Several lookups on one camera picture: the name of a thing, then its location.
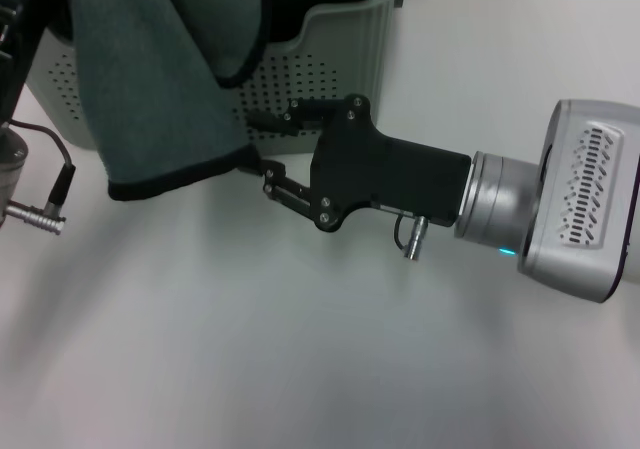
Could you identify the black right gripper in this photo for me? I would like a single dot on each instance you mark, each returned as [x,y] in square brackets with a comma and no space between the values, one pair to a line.
[385,174]

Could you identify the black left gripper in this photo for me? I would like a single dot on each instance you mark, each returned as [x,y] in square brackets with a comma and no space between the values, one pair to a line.
[27,44]

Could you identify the green perforated plastic storage box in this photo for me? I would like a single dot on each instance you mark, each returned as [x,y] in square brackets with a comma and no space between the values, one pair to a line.
[360,59]

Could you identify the teal towel with black border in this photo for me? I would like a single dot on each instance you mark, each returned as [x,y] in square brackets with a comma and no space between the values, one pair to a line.
[150,94]

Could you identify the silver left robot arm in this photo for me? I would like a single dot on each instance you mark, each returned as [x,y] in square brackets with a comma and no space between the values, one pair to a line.
[12,169]

